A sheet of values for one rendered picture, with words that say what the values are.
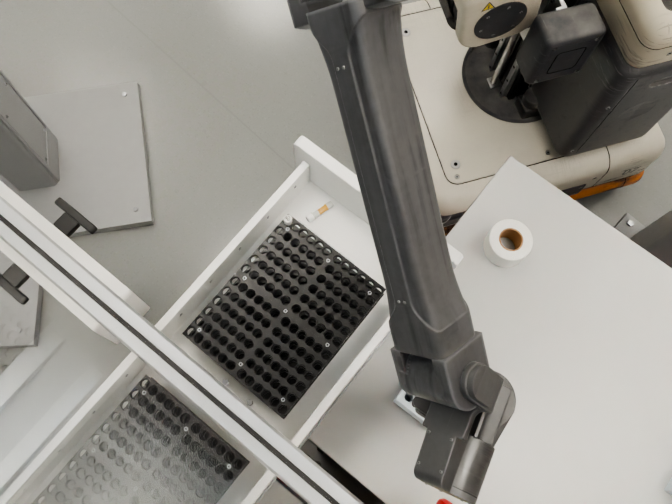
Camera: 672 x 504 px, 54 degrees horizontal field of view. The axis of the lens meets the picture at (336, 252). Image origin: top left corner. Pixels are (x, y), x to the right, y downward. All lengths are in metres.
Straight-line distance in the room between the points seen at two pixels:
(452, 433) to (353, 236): 0.43
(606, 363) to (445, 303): 0.57
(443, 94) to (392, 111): 1.24
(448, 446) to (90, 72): 1.79
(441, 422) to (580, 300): 0.52
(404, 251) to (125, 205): 1.46
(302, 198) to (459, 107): 0.83
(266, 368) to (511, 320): 0.41
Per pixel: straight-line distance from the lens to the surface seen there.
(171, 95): 2.12
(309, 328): 0.90
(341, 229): 1.00
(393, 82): 0.54
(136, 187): 1.97
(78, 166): 2.04
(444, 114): 1.75
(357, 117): 0.54
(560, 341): 1.10
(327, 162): 0.94
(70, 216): 0.99
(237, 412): 0.80
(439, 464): 0.66
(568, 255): 1.14
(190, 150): 2.02
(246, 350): 0.90
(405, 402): 1.00
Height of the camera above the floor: 1.78
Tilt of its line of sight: 73 degrees down
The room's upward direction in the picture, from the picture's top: 5 degrees clockwise
